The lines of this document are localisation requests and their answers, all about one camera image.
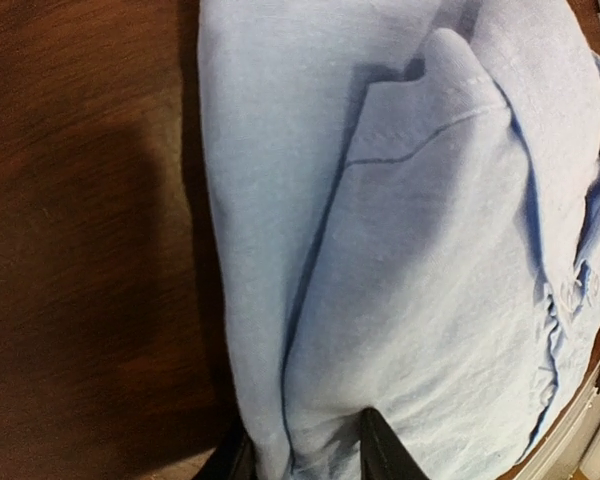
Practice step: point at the light blue long sleeve shirt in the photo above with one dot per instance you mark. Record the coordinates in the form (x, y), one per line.
(406, 201)

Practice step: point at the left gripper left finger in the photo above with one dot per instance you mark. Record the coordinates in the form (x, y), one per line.
(233, 459)

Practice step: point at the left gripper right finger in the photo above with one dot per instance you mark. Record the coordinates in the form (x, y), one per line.
(382, 455)

